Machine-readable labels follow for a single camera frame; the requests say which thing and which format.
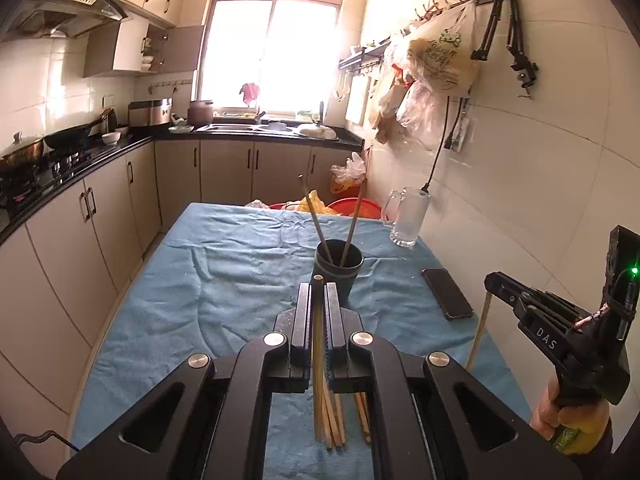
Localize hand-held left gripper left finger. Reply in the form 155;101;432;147
56;283;313;480

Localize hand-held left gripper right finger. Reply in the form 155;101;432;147
324;283;585;480

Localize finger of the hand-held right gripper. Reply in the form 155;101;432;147
483;271;577;322

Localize dark-tipped wooden chopstick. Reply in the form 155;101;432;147
298;175;331;264
465;292;494;370
312;276;331;448
341;182;365;267

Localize dark green cup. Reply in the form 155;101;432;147
311;239;364;304

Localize bunch of wooden chopsticks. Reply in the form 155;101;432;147
320;387;374;450

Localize person's right hand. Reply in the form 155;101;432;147
531;375;612;455

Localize black smartphone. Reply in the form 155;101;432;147
421;267;475;322

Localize blue tablecloth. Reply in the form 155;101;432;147
70;202;533;480

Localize frosted glass mug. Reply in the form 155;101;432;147
382;186;432;248

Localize large red basin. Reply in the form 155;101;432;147
327;197;384;221

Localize yellow plastic bag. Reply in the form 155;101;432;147
292;190;342;216

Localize white hanging packet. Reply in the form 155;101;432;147
457;114;477;154

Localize beige window base cabinets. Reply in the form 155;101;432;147
154;140;367;207

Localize round metal lid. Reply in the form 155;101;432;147
298;124;337;140

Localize clear plastic bag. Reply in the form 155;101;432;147
395;80;451;147

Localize brown plastic bag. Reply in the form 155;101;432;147
369;77;408;144

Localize steel sink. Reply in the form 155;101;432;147
197;121;266;134

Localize white cutting board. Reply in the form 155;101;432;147
346;75;372;126

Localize beige side base cabinets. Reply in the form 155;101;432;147
0;141;163;461

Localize brown clay pot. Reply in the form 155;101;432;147
188;100;215;128

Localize large tan plastic bag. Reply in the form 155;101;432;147
407;2;483;96

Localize black kitchen countertop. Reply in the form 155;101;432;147
0;124;366;242

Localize stainless steel appliance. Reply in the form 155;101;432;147
128;98;173;130

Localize kitchen window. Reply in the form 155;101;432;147
197;0;351;117

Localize black wok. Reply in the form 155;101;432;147
44;117;108;152

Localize black gas stove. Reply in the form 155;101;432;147
0;150;96;207

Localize steel pot with lid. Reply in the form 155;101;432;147
0;132;45;169

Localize glass range hood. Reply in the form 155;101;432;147
0;0;130;42

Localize black power cable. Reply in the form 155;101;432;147
420;95;464;194

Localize black wall shelf rack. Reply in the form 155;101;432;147
339;37;392;69

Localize thin black cable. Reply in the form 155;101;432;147
12;430;79;454

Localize open wall cabinet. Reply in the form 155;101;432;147
83;20;206;79

